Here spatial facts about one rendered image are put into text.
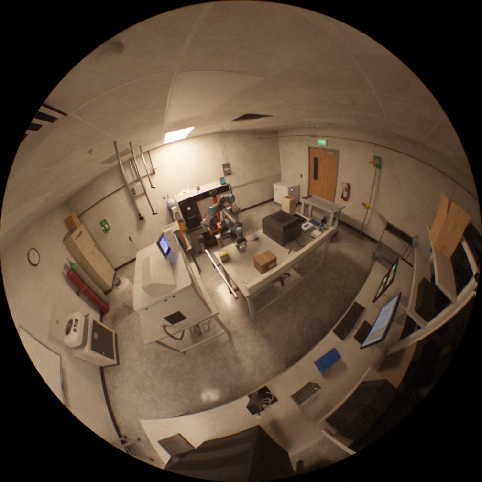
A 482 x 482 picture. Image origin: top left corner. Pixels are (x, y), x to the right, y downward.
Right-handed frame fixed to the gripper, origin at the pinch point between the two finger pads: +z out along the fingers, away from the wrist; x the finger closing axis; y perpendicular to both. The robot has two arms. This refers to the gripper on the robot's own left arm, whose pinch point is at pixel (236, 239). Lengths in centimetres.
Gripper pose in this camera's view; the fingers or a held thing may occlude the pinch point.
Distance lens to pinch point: 205.9
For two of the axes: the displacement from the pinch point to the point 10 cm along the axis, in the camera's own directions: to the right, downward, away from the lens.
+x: 8.5, -4.1, 3.3
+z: 4.3, 9.0, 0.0
